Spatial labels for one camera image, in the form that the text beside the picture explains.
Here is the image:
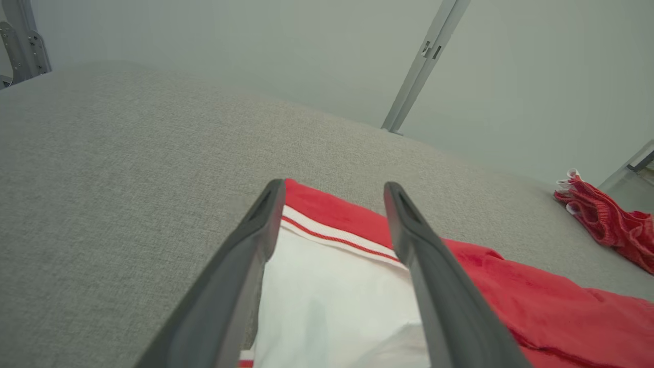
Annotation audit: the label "grey metal partition base rail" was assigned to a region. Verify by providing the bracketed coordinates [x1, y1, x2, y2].
[598, 141, 654, 205]

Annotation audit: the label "grey post with metal brackets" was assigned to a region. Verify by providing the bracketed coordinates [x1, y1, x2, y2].
[0, 0, 52, 88]

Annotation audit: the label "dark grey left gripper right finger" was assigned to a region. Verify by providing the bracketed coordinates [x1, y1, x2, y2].
[383, 181, 532, 368]

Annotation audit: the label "red Bulls jersey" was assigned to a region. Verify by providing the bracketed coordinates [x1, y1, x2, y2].
[238, 178, 654, 368]

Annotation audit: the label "grey metal partition post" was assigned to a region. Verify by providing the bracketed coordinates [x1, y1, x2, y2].
[381, 0, 458, 132]
[391, 0, 471, 134]

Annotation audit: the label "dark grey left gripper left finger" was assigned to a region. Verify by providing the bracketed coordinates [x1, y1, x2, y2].
[134, 179, 287, 368]

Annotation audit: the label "red shorts with white trim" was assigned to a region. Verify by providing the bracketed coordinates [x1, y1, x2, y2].
[553, 170, 654, 275]

